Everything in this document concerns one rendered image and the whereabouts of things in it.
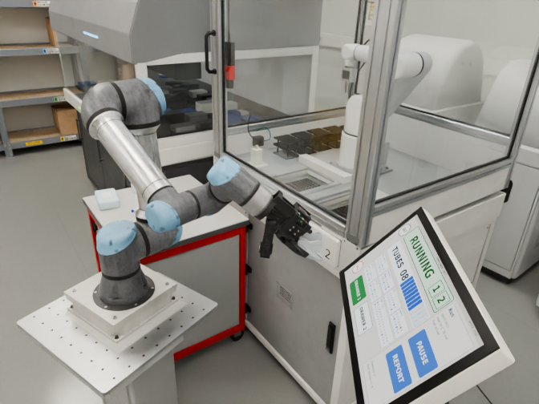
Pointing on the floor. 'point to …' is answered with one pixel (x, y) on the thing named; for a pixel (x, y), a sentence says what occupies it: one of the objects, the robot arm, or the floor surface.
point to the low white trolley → (195, 263)
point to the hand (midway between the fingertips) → (316, 258)
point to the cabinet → (318, 309)
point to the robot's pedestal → (151, 391)
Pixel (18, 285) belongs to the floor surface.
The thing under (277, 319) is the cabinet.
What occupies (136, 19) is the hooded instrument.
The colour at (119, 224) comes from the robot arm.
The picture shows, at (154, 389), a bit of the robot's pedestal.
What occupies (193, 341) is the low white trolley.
